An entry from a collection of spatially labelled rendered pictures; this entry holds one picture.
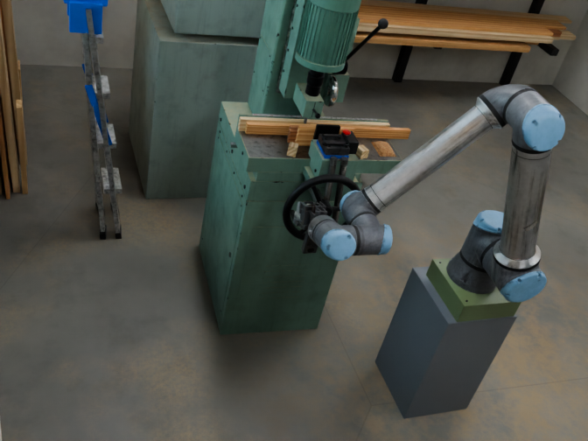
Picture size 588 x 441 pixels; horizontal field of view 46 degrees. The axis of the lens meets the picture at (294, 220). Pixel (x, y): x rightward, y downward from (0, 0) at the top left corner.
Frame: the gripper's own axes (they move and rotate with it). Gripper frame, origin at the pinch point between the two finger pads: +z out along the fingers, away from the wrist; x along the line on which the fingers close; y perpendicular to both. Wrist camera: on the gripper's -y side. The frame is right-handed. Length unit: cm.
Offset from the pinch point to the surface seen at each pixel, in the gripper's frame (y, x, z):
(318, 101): 33.7, -12.0, 25.2
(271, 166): 10.7, 4.4, 21.3
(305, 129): 23.4, -8.7, 25.8
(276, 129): 21.8, 0.0, 33.7
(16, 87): 15, 94, 152
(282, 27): 57, -1, 41
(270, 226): -14.8, -0.3, 30.5
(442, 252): -54, -119, 97
